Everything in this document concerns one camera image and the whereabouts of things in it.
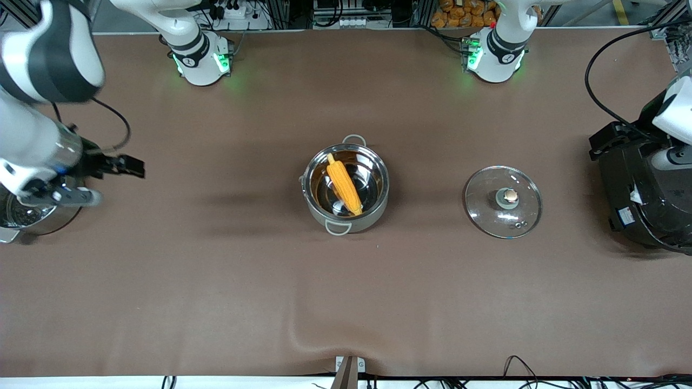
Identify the glass pot lid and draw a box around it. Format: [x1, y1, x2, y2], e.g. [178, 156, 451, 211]
[464, 165, 543, 239]

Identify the yellow corn cob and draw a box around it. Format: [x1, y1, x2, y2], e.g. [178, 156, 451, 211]
[326, 153, 363, 216]

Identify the steel steamer pot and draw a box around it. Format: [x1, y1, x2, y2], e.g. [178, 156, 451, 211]
[0, 184, 85, 244]

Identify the steel cooking pot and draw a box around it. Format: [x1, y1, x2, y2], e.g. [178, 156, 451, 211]
[299, 134, 390, 236]

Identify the black rice cooker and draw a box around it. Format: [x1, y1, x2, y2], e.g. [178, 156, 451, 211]
[597, 138, 692, 254]

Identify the brown table mat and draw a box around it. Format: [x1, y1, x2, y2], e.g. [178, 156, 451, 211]
[0, 27, 692, 379]

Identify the white power strip with plugs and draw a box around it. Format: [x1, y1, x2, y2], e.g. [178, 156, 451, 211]
[208, 0, 249, 20]

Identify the bag of orange buns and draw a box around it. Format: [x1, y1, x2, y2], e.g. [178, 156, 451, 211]
[431, 0, 499, 29]

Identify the aluminium frame profile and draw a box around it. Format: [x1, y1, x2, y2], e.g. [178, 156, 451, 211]
[646, 0, 692, 42]
[0, 0, 44, 30]

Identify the looped black cable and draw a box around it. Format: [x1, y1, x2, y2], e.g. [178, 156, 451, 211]
[503, 355, 542, 389]

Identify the black cable bundle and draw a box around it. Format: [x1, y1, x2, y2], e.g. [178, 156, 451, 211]
[373, 373, 692, 389]

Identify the metal table clamp bracket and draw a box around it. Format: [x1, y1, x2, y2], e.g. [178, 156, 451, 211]
[331, 355, 366, 389]

